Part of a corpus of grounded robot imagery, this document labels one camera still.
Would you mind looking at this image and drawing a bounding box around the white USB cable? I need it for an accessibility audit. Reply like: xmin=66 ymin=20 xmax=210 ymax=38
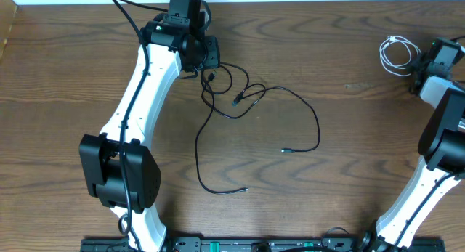
xmin=379 ymin=35 xmax=422 ymax=78

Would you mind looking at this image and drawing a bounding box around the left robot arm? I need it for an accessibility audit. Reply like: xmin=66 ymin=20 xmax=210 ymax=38
xmin=78 ymin=0 xmax=220 ymax=251

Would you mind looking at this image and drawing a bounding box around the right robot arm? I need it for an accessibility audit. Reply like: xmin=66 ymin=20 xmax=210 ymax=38
xmin=352 ymin=38 xmax=464 ymax=251

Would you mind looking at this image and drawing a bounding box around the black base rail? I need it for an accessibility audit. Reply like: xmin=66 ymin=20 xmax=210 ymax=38
xmin=79 ymin=236 xmax=446 ymax=252

